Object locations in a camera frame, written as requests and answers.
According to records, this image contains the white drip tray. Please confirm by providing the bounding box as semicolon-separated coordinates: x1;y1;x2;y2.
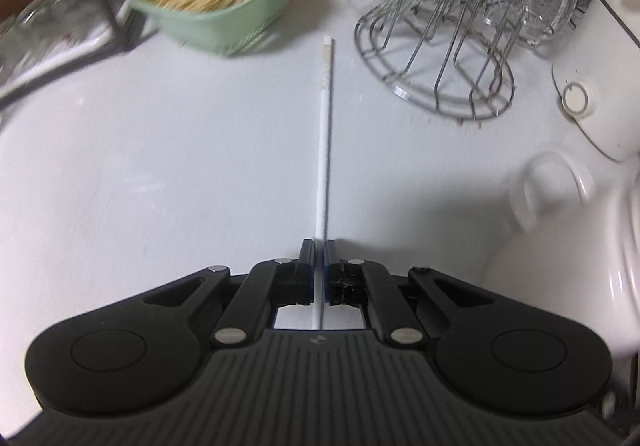
0;19;133;94

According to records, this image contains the white ceramic jar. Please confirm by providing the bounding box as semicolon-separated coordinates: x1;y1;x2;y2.
479;150;640;362

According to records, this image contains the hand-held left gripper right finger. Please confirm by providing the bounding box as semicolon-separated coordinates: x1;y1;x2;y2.
323;239;497;346

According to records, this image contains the wire glass rack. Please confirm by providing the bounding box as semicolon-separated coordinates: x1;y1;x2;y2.
353;0;517;121

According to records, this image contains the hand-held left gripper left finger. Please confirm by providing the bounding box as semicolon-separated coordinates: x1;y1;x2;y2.
141;239;318;346

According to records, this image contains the green plastic basket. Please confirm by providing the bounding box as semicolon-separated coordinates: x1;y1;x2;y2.
129;0;307;58

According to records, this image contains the clear drinking glass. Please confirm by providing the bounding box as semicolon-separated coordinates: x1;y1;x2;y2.
47;0;108;44
10;0;56;62

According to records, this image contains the white chopstick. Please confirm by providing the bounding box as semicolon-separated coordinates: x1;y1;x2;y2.
309;33;336;331

